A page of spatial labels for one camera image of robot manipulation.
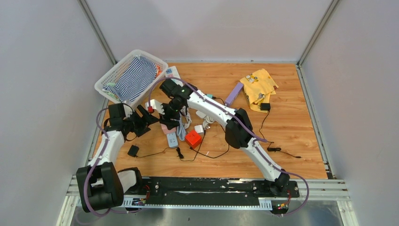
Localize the striped cloth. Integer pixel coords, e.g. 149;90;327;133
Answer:
102;56;159;103

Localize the red cube socket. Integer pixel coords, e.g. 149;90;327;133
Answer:
184;130;202;149

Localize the long black cable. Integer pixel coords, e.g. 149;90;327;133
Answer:
190;124;231;159

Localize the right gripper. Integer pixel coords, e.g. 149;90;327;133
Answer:
157;101;184;130

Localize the yellow cloth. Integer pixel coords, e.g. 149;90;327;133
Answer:
239;69;279;113

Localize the white adapter with coiled cable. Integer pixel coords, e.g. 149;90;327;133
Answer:
196;111;215;129

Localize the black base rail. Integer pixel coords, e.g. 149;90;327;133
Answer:
125;177;300;210

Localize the white plastic basket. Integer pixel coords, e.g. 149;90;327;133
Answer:
94;49;168;109

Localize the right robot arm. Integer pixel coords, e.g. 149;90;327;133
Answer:
158;78;290;197

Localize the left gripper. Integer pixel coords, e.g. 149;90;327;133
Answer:
123;105;159;137

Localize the pink cube socket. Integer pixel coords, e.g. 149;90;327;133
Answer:
160;123;178;135

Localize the purple power bank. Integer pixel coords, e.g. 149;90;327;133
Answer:
224;82;243;107

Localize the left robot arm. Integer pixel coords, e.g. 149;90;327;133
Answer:
76;103;158;217

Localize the white colourful power strip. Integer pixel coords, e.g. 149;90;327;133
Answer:
165;66;184;86

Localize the small black power adapter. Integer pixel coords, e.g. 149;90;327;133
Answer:
127;145;139;157

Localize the small white charger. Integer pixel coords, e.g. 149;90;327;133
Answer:
194;125;205;135

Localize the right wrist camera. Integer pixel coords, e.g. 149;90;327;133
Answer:
145;99;165;115

